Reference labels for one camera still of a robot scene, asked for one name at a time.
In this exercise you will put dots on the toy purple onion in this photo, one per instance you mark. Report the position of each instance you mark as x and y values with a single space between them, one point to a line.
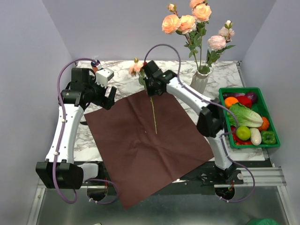
252 96

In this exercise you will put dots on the toy tangerine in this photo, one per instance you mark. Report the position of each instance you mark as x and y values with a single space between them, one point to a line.
265 125

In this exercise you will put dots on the toy eggplant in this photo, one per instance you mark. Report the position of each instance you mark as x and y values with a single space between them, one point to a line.
230 94

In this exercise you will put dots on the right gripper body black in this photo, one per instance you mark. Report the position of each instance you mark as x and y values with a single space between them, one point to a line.
151 89

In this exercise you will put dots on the dark red wrapping paper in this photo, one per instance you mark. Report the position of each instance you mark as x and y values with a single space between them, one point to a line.
146 143

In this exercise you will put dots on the orange flower stem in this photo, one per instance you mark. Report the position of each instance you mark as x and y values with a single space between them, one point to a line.
182 26

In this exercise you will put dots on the toy red pepper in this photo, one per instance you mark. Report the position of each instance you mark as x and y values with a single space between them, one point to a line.
243 100

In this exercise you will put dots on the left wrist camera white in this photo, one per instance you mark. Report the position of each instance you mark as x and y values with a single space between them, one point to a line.
103 76

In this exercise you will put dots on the toy red chili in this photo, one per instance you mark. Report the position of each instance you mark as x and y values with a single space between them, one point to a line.
239 141

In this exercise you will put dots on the green plastic tray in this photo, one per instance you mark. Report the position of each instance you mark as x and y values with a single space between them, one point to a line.
231 123

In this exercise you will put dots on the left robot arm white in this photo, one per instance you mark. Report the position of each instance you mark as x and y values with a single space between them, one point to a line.
85 87

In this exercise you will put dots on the white ribbed vase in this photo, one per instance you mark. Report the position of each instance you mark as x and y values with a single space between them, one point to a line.
199 81

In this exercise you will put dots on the pink flower bunch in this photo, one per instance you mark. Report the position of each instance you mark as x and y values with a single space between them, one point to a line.
136 70

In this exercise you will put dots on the toy lettuce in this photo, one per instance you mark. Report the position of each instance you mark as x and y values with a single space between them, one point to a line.
245 116

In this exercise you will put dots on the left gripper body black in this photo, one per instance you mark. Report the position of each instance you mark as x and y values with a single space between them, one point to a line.
97 93

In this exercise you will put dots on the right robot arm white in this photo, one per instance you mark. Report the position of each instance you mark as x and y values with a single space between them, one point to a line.
210 114

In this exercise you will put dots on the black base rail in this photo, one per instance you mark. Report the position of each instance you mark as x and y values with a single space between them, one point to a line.
206 179

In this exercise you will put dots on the pink flower stem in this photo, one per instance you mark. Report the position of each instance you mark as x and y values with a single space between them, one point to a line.
219 43

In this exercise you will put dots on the toy white radish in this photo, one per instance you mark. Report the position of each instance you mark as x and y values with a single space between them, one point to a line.
255 138

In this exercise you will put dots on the orange pump bottle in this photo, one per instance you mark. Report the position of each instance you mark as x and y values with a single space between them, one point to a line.
94 63

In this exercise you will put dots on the green object at bottom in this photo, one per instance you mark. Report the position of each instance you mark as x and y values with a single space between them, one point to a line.
262 221

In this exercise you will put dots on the toy green pepper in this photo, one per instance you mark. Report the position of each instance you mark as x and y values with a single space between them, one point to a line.
268 137

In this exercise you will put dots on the toy orange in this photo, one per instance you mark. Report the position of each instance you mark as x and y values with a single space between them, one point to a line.
229 101

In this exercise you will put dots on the toy green apple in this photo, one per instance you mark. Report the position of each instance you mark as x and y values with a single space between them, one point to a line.
243 133

